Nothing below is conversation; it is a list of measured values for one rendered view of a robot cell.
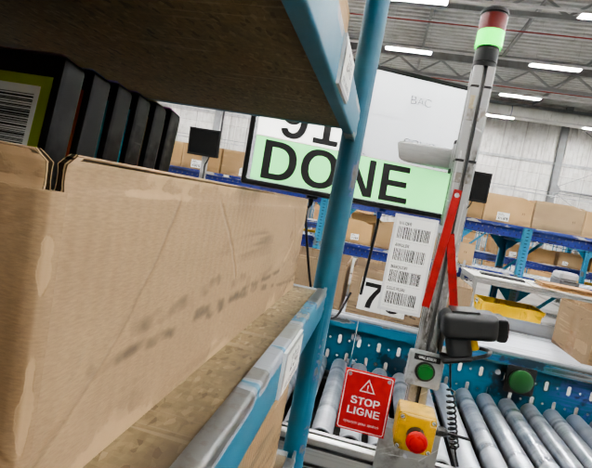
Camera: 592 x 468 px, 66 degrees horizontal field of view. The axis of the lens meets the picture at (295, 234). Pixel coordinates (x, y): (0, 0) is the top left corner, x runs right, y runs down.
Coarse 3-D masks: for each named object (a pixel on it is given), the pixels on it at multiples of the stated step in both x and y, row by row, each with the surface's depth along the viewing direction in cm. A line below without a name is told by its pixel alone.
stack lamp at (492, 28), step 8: (480, 16) 88; (488, 16) 86; (496, 16) 86; (504, 16) 86; (480, 24) 88; (488, 24) 86; (496, 24) 86; (504, 24) 86; (480, 32) 87; (488, 32) 86; (496, 32) 86; (504, 32) 87; (480, 40) 87; (488, 40) 86; (496, 40) 86
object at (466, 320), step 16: (448, 320) 84; (464, 320) 84; (480, 320) 83; (496, 320) 83; (448, 336) 85; (464, 336) 84; (480, 336) 83; (496, 336) 83; (448, 352) 87; (464, 352) 85
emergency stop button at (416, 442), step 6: (414, 432) 83; (408, 438) 82; (414, 438) 82; (420, 438) 82; (426, 438) 82; (408, 444) 82; (414, 444) 82; (420, 444) 82; (426, 444) 82; (414, 450) 82; (420, 450) 82
